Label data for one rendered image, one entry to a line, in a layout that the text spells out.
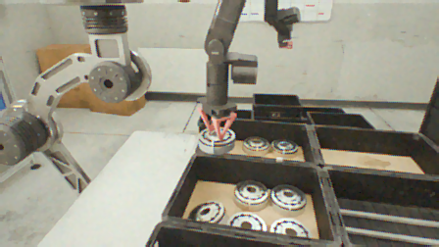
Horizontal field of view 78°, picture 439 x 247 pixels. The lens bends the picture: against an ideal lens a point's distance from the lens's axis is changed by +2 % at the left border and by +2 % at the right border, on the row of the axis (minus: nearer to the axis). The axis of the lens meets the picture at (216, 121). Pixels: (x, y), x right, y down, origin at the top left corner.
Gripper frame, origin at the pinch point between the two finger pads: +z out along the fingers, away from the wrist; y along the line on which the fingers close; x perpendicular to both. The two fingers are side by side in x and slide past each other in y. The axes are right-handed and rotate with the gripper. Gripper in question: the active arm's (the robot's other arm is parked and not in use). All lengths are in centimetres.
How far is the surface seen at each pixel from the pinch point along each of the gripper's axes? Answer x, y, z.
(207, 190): 0.8, 3.4, 22.4
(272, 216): -9.0, -16.1, 22.1
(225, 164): -6.2, 3.3, 14.7
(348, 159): -54, -11, 22
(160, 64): -102, 291, 51
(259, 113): -108, 95, 53
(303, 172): -23.2, -13.6, 14.3
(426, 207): -48, -38, 21
